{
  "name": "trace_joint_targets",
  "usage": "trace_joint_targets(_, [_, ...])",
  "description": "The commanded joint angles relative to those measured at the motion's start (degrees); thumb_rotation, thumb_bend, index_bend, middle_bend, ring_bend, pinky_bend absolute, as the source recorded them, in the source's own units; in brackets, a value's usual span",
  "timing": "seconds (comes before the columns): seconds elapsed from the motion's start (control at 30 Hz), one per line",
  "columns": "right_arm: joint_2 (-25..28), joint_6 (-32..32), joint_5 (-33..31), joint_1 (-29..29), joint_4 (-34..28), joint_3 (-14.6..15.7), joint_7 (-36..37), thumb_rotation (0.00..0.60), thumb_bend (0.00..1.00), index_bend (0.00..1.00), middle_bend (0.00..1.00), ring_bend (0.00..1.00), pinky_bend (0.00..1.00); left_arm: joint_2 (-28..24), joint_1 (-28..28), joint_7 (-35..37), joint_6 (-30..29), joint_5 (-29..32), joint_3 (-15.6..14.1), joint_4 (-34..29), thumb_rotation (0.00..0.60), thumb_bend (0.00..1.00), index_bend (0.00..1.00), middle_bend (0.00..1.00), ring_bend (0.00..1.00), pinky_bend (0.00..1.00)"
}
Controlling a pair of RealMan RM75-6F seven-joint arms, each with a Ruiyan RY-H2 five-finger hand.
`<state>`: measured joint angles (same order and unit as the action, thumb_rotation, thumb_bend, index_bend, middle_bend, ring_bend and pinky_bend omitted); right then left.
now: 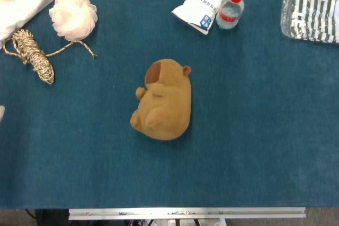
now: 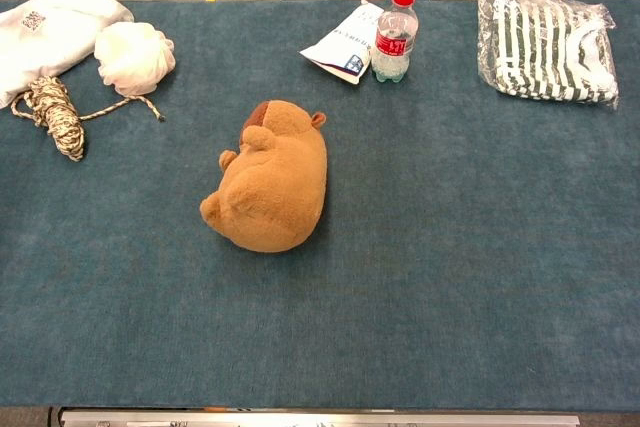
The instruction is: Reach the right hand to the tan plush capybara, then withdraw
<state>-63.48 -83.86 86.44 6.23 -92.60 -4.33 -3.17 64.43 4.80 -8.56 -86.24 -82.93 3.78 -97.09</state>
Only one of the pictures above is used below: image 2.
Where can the brown capybara plush toy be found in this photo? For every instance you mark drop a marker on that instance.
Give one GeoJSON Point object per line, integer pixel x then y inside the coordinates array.
{"type": "Point", "coordinates": [280, 182]}

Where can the white printed paper packet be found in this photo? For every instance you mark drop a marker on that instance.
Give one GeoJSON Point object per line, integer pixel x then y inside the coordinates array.
{"type": "Point", "coordinates": [340, 47]}

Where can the blue felt table cloth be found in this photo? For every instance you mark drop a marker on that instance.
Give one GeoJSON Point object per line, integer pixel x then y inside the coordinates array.
{"type": "Point", "coordinates": [450, 247]}

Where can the clear plastic water bottle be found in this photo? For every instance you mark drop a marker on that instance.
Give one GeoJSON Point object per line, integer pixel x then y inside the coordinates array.
{"type": "Point", "coordinates": [395, 42]}

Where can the white mesh bath sponge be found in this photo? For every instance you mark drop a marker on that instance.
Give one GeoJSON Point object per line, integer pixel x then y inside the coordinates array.
{"type": "Point", "coordinates": [134, 57]}

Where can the striped shirt in plastic bag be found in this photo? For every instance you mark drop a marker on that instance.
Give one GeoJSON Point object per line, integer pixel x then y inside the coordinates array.
{"type": "Point", "coordinates": [545, 47]}

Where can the white folded cloth with QR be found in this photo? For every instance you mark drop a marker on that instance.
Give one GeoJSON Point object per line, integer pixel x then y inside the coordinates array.
{"type": "Point", "coordinates": [50, 32]}

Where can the metal table edge rail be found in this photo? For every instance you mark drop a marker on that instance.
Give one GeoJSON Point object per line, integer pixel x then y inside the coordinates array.
{"type": "Point", "coordinates": [320, 418]}

